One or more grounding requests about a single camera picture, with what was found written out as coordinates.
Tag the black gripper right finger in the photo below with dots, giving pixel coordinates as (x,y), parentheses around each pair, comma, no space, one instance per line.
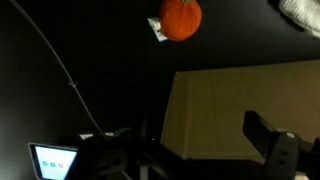
(280,149)

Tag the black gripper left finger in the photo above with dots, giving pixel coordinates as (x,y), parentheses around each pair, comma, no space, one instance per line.
(100,156)

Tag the white knitted cloth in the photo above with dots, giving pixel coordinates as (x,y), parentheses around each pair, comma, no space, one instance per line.
(305,13)

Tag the red and green plush radish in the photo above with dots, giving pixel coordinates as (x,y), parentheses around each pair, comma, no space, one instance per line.
(178,20)

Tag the large cardboard box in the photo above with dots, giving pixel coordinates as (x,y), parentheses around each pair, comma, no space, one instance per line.
(206,108)

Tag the tablet with lit screen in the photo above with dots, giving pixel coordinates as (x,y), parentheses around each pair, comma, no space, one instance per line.
(51,162)

